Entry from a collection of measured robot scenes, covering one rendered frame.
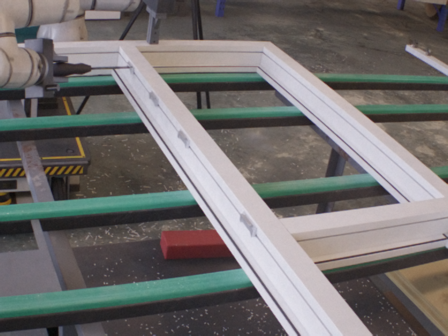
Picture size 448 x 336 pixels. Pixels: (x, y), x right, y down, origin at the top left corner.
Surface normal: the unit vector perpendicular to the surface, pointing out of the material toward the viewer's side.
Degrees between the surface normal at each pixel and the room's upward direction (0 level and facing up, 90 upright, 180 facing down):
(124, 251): 0
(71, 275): 0
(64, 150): 0
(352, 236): 90
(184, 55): 90
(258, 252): 90
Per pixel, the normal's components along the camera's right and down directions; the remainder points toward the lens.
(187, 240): 0.15, -0.87
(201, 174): -0.92, 0.07
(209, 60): 0.38, 0.49
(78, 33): 0.74, 0.06
